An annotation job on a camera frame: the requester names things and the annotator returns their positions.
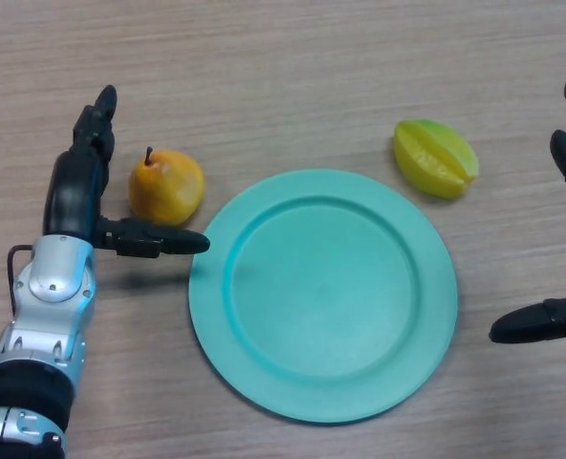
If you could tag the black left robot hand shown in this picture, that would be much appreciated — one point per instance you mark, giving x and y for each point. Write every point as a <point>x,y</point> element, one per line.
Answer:
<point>70,196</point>

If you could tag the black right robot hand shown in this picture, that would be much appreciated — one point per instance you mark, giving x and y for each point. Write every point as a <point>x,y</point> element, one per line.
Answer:
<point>527,327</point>

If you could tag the yellow orange pear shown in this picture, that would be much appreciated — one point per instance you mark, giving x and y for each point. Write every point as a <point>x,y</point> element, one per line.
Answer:
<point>168,186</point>

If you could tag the green round plate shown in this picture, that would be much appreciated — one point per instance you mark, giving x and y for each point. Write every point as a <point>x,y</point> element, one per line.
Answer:
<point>323,296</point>

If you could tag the yellow green starfruit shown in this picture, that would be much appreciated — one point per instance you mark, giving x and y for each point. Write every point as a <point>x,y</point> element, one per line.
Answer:
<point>433,160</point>

